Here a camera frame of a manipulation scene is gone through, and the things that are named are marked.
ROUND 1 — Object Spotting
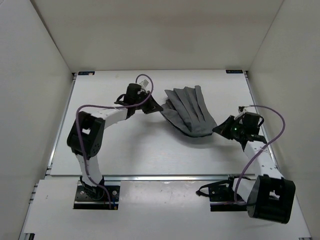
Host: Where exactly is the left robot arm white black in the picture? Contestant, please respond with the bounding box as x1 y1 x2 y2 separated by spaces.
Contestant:
66 83 163 201

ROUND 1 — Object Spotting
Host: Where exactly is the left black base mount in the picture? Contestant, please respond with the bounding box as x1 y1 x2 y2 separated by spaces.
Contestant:
73 181 121 211

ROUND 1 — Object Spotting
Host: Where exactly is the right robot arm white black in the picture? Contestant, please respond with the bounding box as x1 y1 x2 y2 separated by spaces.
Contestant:
212 111 296 224

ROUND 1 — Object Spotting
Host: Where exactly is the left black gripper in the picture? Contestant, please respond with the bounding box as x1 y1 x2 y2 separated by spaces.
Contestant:
134 90 163 114

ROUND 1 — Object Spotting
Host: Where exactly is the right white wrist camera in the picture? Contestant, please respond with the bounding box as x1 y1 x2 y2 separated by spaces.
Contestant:
235 106 249 119

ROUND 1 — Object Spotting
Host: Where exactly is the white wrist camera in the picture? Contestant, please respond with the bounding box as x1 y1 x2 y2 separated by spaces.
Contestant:
139 79 149 89
235 106 249 119

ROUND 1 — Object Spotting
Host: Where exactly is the left blue corner sticker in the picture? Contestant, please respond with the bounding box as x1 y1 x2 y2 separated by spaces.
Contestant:
77 71 95 76

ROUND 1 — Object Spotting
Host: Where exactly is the purple cable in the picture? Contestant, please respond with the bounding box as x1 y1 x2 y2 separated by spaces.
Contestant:
76 74 154 210
210 105 287 206

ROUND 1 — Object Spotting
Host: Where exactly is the grey pleated skirt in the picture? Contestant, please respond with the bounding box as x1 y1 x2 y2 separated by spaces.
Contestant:
160 85 217 138

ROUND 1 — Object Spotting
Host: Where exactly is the aluminium front rail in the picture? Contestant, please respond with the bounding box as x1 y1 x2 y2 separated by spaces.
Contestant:
44 174 251 182

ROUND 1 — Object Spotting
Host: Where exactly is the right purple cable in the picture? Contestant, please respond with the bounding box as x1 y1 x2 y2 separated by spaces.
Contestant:
210 105 287 206

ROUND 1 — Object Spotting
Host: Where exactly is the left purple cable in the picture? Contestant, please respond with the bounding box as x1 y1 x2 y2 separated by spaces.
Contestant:
76 74 154 210

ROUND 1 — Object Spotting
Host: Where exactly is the blue corner sticker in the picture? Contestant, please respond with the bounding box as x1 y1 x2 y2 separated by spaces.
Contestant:
77 71 95 76
225 69 243 74

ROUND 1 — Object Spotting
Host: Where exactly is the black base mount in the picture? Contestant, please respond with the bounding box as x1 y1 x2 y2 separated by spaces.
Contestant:
73 181 121 211
196 175 260 216

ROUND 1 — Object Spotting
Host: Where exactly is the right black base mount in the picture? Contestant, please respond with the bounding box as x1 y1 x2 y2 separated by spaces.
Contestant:
196 175 260 216

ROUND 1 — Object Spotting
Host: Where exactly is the right blue corner sticker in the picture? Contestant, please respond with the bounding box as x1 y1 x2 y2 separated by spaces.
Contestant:
225 69 243 74

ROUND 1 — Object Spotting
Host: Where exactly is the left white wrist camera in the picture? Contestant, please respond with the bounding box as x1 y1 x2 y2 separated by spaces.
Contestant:
139 79 149 89

